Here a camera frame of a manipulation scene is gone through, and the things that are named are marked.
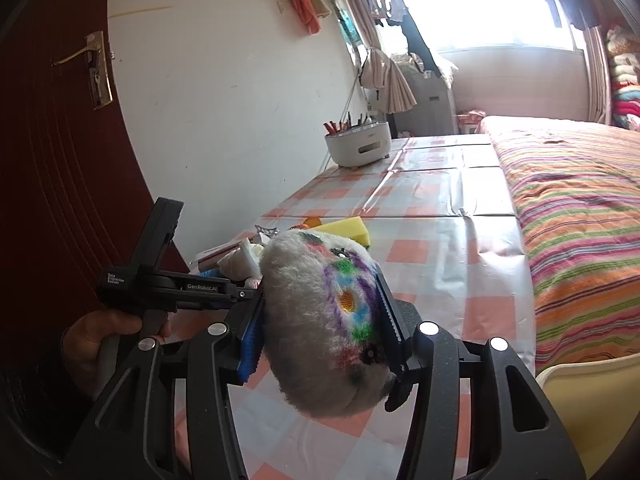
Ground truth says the stack of folded quilts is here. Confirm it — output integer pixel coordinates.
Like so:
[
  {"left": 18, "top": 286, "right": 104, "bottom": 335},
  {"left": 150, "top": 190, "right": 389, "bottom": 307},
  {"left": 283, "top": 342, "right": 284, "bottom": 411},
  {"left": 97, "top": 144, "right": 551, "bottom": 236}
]
[{"left": 605, "top": 25, "right": 640, "bottom": 131}]

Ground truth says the cream plastic bin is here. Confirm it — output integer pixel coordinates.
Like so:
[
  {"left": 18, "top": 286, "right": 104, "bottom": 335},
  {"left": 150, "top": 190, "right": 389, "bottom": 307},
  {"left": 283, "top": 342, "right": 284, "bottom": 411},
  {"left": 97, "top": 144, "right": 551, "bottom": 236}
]
[{"left": 535, "top": 352, "right": 640, "bottom": 478}]

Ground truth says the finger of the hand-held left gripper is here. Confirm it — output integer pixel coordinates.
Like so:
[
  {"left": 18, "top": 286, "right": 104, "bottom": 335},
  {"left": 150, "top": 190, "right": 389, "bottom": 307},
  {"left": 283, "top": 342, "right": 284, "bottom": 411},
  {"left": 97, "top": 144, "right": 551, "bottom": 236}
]
[{"left": 232, "top": 280, "right": 264, "bottom": 307}]

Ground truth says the bundle of chopsticks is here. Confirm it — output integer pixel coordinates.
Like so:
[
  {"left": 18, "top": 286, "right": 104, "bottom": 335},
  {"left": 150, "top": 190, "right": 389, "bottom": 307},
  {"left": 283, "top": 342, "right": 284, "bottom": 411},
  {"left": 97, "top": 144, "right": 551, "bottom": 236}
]
[{"left": 325, "top": 112, "right": 376, "bottom": 136}]

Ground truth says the person's left hand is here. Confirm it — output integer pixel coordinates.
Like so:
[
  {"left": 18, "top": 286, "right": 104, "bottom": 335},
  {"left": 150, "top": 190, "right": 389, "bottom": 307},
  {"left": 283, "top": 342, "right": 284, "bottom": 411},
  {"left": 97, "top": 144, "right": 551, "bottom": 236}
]
[{"left": 62, "top": 309, "right": 172, "bottom": 401}]

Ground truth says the orange checked tablecloth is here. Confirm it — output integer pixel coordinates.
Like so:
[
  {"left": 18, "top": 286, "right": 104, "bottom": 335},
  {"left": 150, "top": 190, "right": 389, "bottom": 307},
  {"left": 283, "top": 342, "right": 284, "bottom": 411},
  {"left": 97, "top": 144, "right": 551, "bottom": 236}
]
[{"left": 165, "top": 132, "right": 538, "bottom": 480}]

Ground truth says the striped bed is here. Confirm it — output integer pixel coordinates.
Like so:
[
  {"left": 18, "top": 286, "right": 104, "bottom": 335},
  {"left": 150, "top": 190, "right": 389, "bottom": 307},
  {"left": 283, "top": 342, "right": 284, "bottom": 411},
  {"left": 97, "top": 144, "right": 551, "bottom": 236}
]
[{"left": 475, "top": 115, "right": 640, "bottom": 376}]

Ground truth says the orange hanging cloth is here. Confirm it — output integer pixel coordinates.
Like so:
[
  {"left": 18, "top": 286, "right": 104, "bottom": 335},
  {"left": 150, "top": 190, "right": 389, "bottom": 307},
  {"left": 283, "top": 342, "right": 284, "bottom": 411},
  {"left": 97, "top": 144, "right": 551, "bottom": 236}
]
[{"left": 280, "top": 0, "right": 333, "bottom": 36}]

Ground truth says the beige window curtain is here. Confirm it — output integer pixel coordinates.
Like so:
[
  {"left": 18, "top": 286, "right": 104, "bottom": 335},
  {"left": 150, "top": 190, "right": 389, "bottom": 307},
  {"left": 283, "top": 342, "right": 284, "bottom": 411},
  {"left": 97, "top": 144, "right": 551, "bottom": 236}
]
[{"left": 582, "top": 25, "right": 613, "bottom": 126}]

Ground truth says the white round container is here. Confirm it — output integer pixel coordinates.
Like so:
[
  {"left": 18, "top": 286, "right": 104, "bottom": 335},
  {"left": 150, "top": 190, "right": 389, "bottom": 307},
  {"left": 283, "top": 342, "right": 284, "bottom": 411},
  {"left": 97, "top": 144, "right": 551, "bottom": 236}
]
[{"left": 324, "top": 121, "right": 393, "bottom": 168}]

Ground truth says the white tissue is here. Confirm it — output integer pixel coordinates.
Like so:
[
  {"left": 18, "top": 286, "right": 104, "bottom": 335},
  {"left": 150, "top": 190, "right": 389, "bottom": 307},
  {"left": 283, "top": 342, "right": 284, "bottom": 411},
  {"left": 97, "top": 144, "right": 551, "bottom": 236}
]
[{"left": 217, "top": 237, "right": 266, "bottom": 281}]

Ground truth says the dark red wooden door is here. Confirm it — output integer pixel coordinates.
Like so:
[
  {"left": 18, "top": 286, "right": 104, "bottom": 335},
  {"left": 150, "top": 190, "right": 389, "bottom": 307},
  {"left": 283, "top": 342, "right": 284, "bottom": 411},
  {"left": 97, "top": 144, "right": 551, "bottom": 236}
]
[{"left": 0, "top": 0, "right": 191, "bottom": 463}]

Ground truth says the black hanging garment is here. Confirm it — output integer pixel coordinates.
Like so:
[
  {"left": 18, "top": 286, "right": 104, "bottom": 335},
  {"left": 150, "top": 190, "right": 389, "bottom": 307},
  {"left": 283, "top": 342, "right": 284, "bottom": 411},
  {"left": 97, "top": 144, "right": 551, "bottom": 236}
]
[{"left": 400, "top": 10, "right": 441, "bottom": 78}]

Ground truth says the striped tied curtain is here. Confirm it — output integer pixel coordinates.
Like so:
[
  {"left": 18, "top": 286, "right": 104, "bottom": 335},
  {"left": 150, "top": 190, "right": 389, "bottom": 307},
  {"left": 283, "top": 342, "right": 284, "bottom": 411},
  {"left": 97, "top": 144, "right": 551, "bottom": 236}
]
[{"left": 325, "top": 0, "right": 418, "bottom": 116}]

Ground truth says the grey standing air conditioner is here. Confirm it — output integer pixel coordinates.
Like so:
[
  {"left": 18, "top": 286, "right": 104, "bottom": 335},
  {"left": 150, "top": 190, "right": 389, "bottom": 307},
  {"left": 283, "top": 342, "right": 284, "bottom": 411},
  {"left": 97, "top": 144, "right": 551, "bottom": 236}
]
[{"left": 395, "top": 67, "right": 458, "bottom": 136}]

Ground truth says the white fluffy colourful plush toy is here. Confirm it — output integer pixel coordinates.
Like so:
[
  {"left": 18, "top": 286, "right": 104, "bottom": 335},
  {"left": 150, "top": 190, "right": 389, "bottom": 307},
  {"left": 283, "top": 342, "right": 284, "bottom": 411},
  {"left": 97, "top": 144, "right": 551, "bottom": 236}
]
[{"left": 259, "top": 230, "right": 396, "bottom": 418}]

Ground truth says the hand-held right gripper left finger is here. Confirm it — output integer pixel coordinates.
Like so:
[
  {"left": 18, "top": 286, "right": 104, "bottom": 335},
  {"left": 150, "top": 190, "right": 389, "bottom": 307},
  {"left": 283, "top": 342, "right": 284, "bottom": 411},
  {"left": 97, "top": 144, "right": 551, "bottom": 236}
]
[{"left": 60, "top": 291, "right": 267, "bottom": 480}]

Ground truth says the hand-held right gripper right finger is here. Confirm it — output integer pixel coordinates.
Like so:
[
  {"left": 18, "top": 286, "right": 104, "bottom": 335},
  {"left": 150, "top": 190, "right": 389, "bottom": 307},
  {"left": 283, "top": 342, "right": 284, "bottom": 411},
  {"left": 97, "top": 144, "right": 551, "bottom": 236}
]
[{"left": 372, "top": 262, "right": 586, "bottom": 480}]

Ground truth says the teal hanging bag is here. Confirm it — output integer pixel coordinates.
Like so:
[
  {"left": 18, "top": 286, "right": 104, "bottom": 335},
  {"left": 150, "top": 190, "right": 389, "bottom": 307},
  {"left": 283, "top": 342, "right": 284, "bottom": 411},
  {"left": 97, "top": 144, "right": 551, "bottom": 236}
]
[{"left": 337, "top": 7, "right": 362, "bottom": 47}]

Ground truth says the yellow sponge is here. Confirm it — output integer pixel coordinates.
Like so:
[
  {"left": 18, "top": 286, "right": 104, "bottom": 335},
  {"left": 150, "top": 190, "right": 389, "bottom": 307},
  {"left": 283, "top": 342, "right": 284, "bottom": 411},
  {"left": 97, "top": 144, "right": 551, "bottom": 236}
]
[{"left": 312, "top": 216, "right": 371, "bottom": 248}]

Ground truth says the pink box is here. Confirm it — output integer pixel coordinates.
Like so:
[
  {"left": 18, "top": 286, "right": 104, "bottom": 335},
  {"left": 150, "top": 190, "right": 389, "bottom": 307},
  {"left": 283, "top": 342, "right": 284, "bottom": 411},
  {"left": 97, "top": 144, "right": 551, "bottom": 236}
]
[{"left": 457, "top": 109, "right": 487, "bottom": 134}]

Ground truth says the brass door handle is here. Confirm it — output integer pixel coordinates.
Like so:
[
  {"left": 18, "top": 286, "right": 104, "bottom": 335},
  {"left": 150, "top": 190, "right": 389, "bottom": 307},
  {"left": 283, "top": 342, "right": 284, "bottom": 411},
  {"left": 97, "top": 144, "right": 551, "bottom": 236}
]
[{"left": 51, "top": 31, "right": 113, "bottom": 110}]

